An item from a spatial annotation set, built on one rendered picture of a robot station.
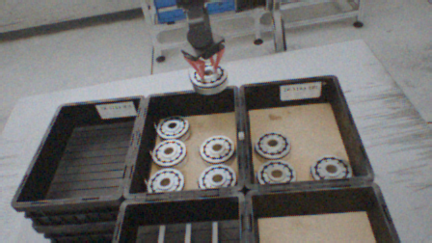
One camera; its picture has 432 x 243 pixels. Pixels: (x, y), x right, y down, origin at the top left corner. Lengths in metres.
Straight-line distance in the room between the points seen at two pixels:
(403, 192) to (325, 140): 0.27
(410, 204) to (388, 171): 0.12
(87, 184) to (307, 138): 0.66
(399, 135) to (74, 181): 1.04
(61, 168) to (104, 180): 0.17
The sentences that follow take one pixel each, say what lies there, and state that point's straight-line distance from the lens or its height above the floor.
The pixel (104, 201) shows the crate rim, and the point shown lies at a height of 0.93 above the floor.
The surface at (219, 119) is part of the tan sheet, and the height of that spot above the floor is 0.83.
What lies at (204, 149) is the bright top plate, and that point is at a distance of 1.05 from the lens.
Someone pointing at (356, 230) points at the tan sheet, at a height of 0.83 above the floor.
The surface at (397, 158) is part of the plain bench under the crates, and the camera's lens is 1.26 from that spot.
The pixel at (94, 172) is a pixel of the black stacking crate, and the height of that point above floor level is 0.83.
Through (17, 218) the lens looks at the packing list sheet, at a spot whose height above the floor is 0.70.
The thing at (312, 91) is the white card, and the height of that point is 0.89.
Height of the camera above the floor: 1.63
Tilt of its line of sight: 43 degrees down
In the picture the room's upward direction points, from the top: 11 degrees counter-clockwise
